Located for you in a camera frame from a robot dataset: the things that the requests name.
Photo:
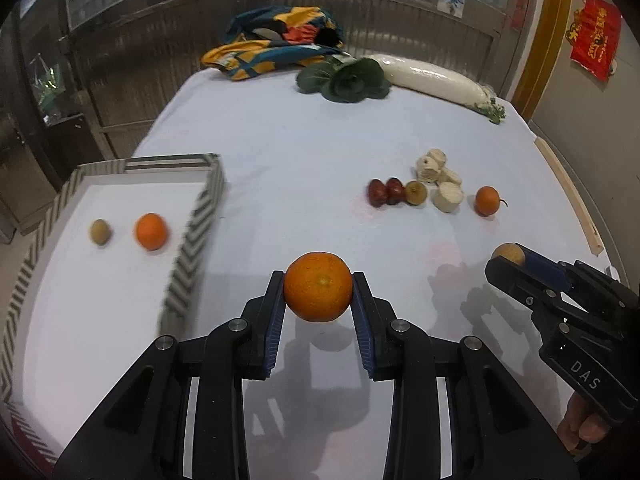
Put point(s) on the white tablecloth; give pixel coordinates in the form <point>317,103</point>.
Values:
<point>310,160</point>

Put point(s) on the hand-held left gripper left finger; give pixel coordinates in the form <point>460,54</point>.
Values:
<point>275,320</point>

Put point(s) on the red wall decoration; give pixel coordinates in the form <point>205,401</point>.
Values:
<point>595,35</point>

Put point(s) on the green bok choy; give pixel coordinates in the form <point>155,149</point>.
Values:
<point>350,82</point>

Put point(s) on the small orange with stem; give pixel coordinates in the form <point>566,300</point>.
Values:
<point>487,201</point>

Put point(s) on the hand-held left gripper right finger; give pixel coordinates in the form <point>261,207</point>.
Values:
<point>361,320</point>

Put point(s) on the wooden strip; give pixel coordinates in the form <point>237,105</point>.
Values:
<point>570,195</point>

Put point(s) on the person's right hand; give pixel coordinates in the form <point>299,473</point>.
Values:
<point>577,422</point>

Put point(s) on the stainless glass-door cabinet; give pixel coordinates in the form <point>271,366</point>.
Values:
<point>50,85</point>

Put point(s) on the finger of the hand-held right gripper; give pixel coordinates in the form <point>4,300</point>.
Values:
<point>545,267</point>
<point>515,282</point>

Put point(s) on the striped-rim white tray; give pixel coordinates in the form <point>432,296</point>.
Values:
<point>110,300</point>

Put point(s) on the white radish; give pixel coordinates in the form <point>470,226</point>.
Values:
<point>430,77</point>

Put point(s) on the blue and white sticker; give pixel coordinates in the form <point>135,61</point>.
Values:
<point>452,0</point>

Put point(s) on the colourful patterned cloth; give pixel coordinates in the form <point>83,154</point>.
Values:
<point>270,50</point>

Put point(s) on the brown longan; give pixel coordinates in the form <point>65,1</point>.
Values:
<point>100,232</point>
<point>507,252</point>
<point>416,193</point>

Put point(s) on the red jujube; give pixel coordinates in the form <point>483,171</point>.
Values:
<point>377,192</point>
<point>395,191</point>

